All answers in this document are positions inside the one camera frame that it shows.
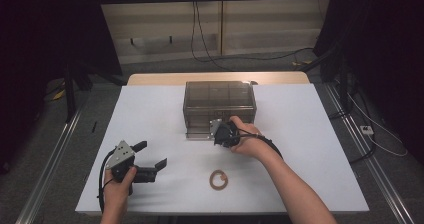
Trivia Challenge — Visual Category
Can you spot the white floor cable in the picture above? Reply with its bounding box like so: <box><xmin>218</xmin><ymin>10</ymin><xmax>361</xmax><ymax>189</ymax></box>
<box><xmin>346</xmin><ymin>92</ymin><xmax>408</xmax><ymax>158</ymax></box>

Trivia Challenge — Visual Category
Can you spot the aluminium floor rail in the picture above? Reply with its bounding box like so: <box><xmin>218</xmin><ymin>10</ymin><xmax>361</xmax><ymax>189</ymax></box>
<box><xmin>14</xmin><ymin>108</ymin><xmax>83</xmax><ymax>224</ymax></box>
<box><xmin>324</xmin><ymin>83</ymin><xmax>416</xmax><ymax>224</ymax></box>

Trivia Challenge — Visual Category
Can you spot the white table mat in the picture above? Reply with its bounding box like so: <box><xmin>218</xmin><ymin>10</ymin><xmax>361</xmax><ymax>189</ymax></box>
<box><xmin>75</xmin><ymin>83</ymin><xmax>370</xmax><ymax>216</ymax></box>

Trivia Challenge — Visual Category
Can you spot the black metal stand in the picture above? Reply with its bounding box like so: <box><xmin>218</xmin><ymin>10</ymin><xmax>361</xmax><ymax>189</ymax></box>
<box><xmin>63</xmin><ymin>62</ymin><xmax>128</xmax><ymax>123</ymax></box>
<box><xmin>299</xmin><ymin>43</ymin><xmax>355</xmax><ymax>120</ymax></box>

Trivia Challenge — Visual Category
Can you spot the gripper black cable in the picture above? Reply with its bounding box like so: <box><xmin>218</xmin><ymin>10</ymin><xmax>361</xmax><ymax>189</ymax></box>
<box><xmin>233</xmin><ymin>127</ymin><xmax>284</xmax><ymax>160</ymax></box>
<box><xmin>97</xmin><ymin>148</ymin><xmax>116</xmax><ymax>215</ymax></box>

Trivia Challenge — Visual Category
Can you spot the person's left hand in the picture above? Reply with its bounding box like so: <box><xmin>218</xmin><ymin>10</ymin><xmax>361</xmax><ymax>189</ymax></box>
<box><xmin>102</xmin><ymin>166</ymin><xmax>138</xmax><ymax>212</ymax></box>

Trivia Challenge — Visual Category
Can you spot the black curtain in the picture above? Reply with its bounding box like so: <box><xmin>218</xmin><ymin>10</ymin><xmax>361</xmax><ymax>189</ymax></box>
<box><xmin>0</xmin><ymin>0</ymin><xmax>123</xmax><ymax>175</ymax></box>
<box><xmin>313</xmin><ymin>0</ymin><xmax>424</xmax><ymax>167</ymax></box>

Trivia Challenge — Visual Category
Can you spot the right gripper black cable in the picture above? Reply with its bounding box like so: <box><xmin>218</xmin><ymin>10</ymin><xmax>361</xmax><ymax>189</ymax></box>
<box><xmin>233</xmin><ymin>127</ymin><xmax>284</xmax><ymax>160</ymax></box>

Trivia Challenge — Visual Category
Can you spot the person's right hand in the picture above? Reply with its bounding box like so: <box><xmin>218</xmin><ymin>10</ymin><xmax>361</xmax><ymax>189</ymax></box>
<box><xmin>228</xmin><ymin>115</ymin><xmax>273</xmax><ymax>161</ymax></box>

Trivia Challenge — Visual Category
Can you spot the wooden table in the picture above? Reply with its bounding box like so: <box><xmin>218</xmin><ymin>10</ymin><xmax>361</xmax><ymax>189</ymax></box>
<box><xmin>126</xmin><ymin>71</ymin><xmax>311</xmax><ymax>87</ymax></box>

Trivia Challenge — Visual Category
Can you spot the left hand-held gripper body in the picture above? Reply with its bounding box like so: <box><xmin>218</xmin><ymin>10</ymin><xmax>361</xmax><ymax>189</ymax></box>
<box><xmin>104</xmin><ymin>140</ymin><xmax>158</xmax><ymax>185</ymax></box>

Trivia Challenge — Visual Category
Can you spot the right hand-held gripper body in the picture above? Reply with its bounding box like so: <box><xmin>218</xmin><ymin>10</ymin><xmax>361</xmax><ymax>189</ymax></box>
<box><xmin>209</xmin><ymin>118</ymin><xmax>242</xmax><ymax>149</ymax></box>

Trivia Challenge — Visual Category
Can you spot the brown ring bracelet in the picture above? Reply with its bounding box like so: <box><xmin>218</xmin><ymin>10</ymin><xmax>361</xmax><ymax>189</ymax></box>
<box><xmin>209</xmin><ymin>169</ymin><xmax>229</xmax><ymax>191</ymax></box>

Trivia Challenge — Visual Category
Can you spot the black floor cable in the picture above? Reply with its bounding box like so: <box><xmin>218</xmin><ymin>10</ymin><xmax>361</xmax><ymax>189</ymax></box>
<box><xmin>349</xmin><ymin>133</ymin><xmax>378</xmax><ymax>165</ymax></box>

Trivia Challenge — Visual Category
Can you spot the black wall cable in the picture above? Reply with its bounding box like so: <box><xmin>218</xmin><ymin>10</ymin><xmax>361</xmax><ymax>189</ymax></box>
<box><xmin>194</xmin><ymin>0</ymin><xmax>234</xmax><ymax>72</ymax></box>
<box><xmin>190</xmin><ymin>0</ymin><xmax>314</xmax><ymax>65</ymax></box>

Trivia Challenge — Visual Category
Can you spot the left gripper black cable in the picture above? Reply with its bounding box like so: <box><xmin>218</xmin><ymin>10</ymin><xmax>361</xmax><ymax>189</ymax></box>
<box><xmin>97</xmin><ymin>148</ymin><xmax>116</xmax><ymax>215</ymax></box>

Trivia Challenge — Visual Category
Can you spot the smoky transparent drawer box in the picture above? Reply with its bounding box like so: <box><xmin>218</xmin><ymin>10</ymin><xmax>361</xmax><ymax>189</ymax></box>
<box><xmin>182</xmin><ymin>80</ymin><xmax>258</xmax><ymax>136</ymax></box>

